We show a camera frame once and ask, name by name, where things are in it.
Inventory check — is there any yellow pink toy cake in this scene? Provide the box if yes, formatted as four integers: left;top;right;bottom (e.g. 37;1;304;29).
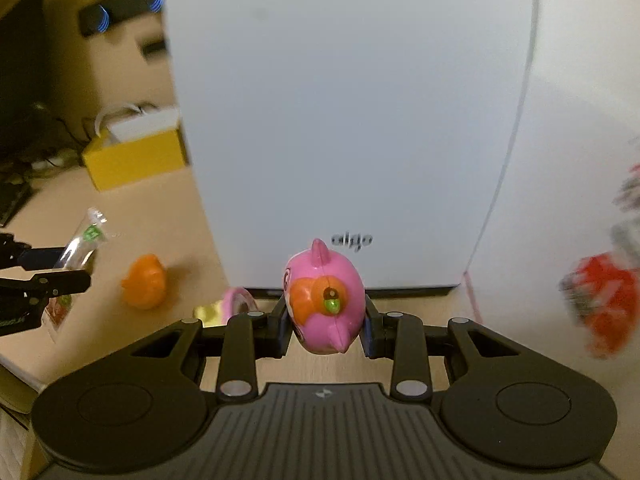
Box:
193;287;259;328

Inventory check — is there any clear red snack wrapper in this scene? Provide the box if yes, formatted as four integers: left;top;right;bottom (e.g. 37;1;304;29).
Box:
42;208;108;339

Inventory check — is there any pink pig figurine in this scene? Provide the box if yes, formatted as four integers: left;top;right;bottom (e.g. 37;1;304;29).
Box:
283;238;366;354

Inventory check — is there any orange plastic capsule half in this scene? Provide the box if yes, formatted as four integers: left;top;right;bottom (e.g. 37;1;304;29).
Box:
120;254;168;310

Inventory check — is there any black keyboard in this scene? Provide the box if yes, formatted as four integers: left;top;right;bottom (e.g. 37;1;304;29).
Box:
0;182;32;228

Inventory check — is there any black monitor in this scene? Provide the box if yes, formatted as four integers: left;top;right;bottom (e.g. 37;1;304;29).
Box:
1;0;50;162

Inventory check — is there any yellow cardboard box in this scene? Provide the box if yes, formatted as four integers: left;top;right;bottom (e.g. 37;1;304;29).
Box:
82;102;188;191

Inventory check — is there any white aigo computer case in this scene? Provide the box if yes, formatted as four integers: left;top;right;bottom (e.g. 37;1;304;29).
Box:
164;0;537;289

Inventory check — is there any black wall power strip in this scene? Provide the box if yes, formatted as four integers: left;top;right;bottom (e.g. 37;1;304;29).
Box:
77;0;165;38

